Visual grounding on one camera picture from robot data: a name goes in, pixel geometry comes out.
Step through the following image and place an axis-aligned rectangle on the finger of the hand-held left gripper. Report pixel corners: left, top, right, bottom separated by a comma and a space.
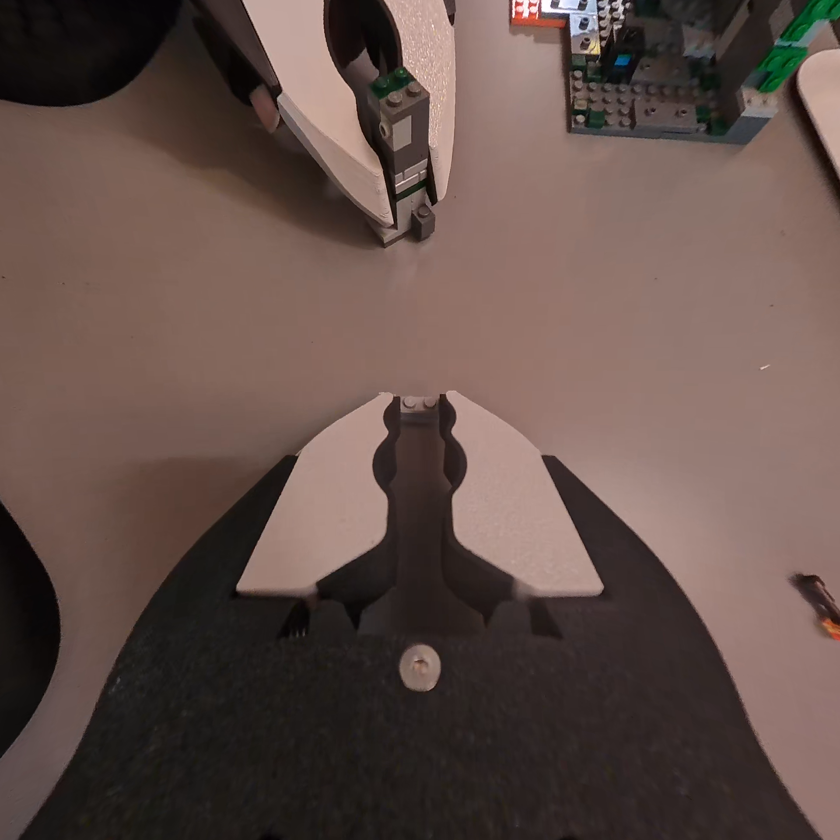
384, 0, 458, 204
239, 0, 395, 222

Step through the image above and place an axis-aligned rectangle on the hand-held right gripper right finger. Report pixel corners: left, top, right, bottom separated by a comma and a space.
440, 391, 605, 626

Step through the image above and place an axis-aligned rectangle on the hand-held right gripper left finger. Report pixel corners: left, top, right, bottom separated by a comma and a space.
234, 391, 403, 626

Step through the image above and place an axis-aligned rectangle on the grey brick pillar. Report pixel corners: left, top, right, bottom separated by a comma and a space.
367, 66, 437, 249

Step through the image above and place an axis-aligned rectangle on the light grey small plate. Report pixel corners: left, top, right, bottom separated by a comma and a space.
399, 394, 442, 429

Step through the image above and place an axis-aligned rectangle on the black quilted elbow pad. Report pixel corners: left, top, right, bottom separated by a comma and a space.
0, 499, 61, 762
0, 0, 186, 107

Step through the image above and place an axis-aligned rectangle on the person's left hand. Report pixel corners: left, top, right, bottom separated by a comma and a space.
251, 83, 284, 135

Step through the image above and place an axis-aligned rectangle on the grey baseplate brick building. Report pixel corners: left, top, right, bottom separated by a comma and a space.
511, 0, 831, 145

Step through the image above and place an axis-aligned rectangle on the small brown toy tool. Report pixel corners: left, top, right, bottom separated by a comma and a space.
791, 573, 840, 641

